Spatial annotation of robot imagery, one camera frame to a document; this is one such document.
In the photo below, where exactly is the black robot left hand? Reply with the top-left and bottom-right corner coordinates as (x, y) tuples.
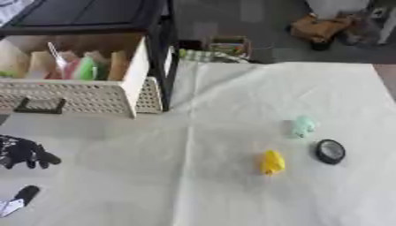
(0, 134), (64, 219)

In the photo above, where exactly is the pale compartment drawer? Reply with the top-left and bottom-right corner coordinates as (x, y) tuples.
(0, 34), (166, 119)

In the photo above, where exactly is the pink packet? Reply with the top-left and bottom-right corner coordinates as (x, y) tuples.
(60, 58), (82, 80)

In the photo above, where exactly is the white plastic spoon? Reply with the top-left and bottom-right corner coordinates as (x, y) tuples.
(46, 41), (70, 79)

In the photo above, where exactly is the green packet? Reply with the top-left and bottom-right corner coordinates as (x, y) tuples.
(72, 56), (101, 81)

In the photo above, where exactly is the black cabinet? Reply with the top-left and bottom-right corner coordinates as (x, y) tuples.
(0, 0), (181, 113)

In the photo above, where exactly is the green white checked cloth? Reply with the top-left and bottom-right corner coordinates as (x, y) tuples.
(178, 48), (251, 64)

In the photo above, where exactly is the box of coloured items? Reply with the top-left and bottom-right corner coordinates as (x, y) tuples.
(207, 35), (255, 62)

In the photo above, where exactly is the yellow toy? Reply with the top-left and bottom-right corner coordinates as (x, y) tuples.
(258, 149), (286, 177)

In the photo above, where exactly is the mint green toy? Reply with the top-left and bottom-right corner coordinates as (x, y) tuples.
(289, 115), (317, 139)

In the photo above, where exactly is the black tape roll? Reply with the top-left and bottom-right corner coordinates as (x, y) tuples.
(314, 139), (348, 166)

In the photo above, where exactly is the brown bag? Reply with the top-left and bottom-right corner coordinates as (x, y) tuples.
(287, 12), (359, 51)

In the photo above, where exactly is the white container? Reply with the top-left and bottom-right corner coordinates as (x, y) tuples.
(303, 0), (375, 19)

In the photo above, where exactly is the black drawer handle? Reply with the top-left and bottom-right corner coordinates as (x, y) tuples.
(12, 96), (68, 116)

